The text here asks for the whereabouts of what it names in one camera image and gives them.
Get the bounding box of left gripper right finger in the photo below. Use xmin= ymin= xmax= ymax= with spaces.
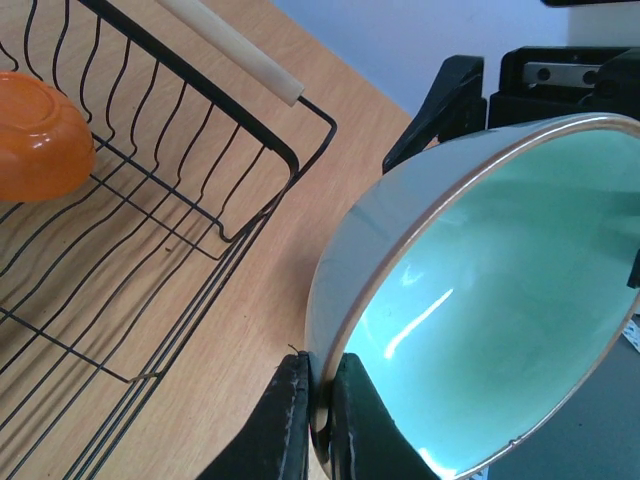
xmin=330 ymin=353 xmax=437 ymax=480

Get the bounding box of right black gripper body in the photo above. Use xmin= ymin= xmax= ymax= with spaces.
xmin=487 ymin=47 xmax=639 ymax=128

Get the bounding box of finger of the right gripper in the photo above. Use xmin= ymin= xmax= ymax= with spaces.
xmin=382 ymin=55 xmax=487 ymax=174
xmin=626 ymin=231 xmax=640 ymax=289

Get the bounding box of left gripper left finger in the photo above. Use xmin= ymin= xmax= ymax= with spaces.
xmin=199 ymin=352 xmax=310 ymax=480

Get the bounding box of pale green bowl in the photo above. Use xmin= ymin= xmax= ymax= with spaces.
xmin=305 ymin=113 xmax=639 ymax=479

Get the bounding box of black wire dish rack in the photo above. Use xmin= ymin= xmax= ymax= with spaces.
xmin=1 ymin=1 xmax=337 ymax=479

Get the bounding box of orange bowl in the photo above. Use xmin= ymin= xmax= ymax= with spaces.
xmin=1 ymin=71 xmax=96 ymax=203

